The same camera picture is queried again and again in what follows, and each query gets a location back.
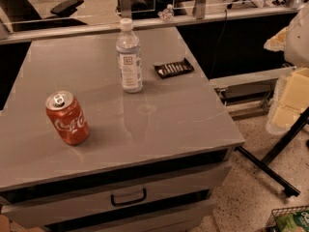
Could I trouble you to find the upper grey drawer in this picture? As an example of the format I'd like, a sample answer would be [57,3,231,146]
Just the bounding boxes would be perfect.
[4,162,231,227]

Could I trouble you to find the small clear bottle on ledge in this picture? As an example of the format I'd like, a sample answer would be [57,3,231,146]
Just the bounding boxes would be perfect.
[157,4,174,21]

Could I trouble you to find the wire basket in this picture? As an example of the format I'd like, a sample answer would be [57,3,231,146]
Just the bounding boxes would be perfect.
[266,205,309,232]

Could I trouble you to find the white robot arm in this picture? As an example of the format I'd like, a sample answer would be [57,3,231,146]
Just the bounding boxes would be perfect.
[264,4,309,135]

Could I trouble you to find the grey drawer cabinet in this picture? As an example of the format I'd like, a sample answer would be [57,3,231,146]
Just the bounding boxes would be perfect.
[0,28,243,217]

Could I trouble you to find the metal glass partition rail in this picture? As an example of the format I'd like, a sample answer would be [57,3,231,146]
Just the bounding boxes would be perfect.
[0,0,305,44]

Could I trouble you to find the black office chair left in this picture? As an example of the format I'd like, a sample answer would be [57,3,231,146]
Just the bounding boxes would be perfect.
[0,0,89,33]

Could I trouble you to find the green package in basket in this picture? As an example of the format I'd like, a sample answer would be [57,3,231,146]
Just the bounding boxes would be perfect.
[275,210,309,232]

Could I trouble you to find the clear plastic water bottle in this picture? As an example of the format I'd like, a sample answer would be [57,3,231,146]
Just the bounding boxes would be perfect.
[116,18,143,93]

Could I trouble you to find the red Coca-Cola can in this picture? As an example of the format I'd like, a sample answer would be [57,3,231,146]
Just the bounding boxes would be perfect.
[45,91,89,145]

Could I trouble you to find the black metal stand base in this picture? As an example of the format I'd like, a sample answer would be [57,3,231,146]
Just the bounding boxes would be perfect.
[236,107,309,197]

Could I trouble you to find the black snack bar wrapper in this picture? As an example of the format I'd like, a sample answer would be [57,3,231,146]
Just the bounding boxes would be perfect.
[154,58,194,79]

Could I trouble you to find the black drawer handle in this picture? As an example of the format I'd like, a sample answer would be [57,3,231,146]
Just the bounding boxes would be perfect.
[110,188,148,207]

